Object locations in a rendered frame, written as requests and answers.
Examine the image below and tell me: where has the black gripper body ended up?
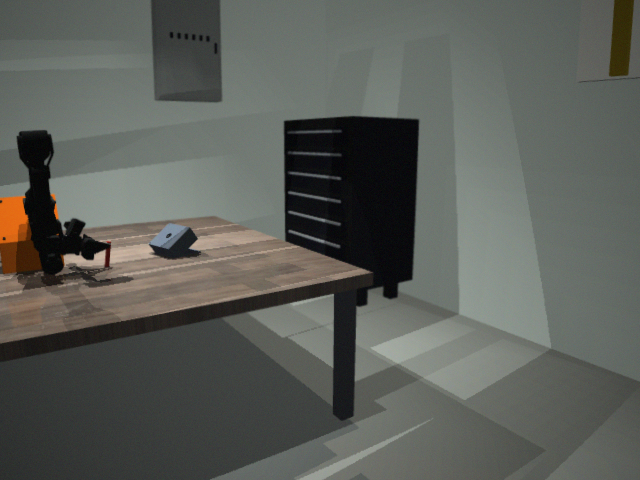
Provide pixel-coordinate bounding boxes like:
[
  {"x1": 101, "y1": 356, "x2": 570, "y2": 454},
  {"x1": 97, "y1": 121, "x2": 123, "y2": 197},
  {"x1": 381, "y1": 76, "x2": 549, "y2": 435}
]
[{"x1": 59, "y1": 234, "x2": 95, "y2": 260}]

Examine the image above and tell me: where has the dark red peg with grey band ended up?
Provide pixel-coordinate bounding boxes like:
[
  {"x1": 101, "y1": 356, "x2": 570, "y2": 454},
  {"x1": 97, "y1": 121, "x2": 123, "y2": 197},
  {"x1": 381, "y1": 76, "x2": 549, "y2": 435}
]
[{"x1": 104, "y1": 242, "x2": 111, "y2": 267}]

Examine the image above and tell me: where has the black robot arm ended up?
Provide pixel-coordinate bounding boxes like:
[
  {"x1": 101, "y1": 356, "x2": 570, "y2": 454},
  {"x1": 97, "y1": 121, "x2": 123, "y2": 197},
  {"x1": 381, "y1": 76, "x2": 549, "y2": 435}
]
[{"x1": 17, "y1": 130, "x2": 86, "y2": 275}]

